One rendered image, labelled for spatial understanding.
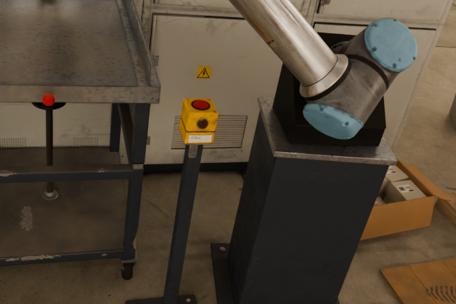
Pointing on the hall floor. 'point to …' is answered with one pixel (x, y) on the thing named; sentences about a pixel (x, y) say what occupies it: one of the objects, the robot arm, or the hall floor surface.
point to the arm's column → (298, 226)
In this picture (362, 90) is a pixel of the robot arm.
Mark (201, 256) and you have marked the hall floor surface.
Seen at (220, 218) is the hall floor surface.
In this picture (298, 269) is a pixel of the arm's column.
